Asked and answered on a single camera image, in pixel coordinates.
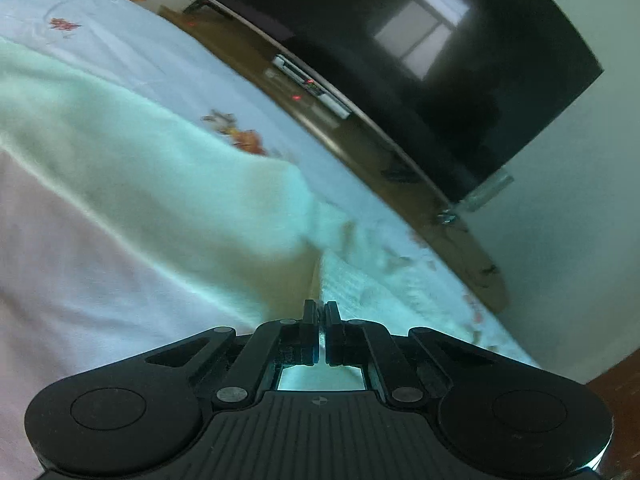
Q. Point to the white knit sweater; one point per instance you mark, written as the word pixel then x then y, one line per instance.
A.
pixel 124 227

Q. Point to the floral white bed sheet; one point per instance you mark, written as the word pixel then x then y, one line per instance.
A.
pixel 123 44

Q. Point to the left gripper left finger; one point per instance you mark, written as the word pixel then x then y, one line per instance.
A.
pixel 273 347

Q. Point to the wooden TV stand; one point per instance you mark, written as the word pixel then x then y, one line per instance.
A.
pixel 374 160

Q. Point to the large curved black television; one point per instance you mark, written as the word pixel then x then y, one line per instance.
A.
pixel 460 86

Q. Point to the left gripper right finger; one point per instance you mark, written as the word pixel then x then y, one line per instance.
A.
pixel 370 347

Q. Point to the glass table lamp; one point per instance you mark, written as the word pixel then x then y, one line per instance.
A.
pixel 476 199

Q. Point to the silver set-top box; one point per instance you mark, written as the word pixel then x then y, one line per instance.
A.
pixel 313 87

